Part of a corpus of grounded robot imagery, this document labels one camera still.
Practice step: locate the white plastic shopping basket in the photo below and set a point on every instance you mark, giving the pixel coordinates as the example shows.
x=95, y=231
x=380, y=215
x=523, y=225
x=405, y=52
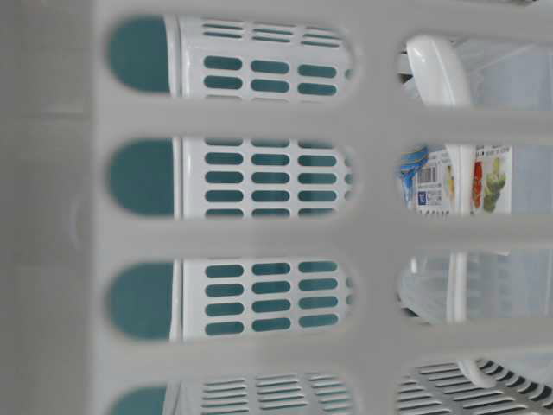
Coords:
x=201, y=211

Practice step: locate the blue printed plastic package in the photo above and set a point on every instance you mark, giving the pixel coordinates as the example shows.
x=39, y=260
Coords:
x=410, y=163

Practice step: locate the clear plastic container with label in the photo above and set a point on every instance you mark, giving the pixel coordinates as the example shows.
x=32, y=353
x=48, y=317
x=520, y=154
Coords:
x=482, y=180

